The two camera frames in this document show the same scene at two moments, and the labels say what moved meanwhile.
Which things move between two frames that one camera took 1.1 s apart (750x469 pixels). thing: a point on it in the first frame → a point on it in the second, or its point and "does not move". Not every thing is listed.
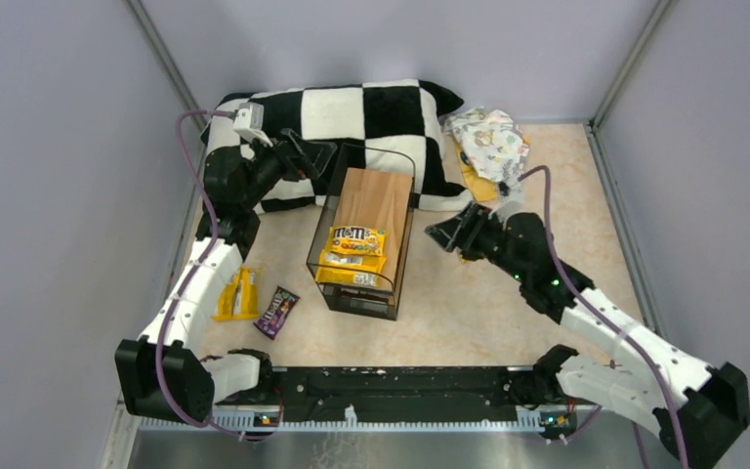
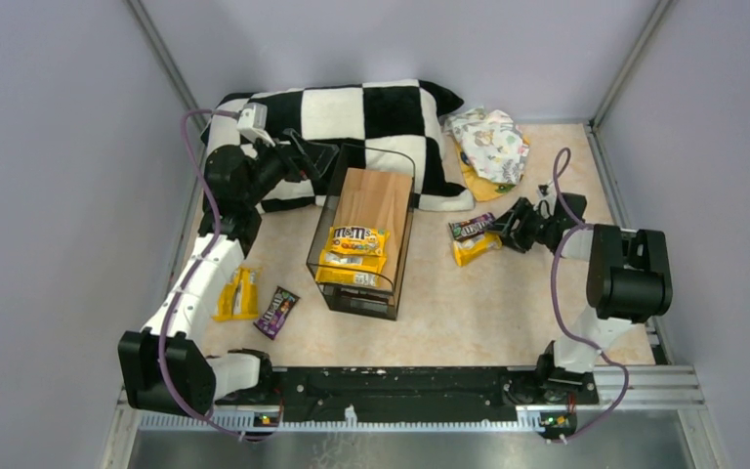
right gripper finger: (467, 239) → (518, 240)
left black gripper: (295, 153) does not move
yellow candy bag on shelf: (349, 269) does not move
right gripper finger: (449, 232) → (512, 219)
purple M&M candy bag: (275, 312) does not move
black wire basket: (368, 186) does not move
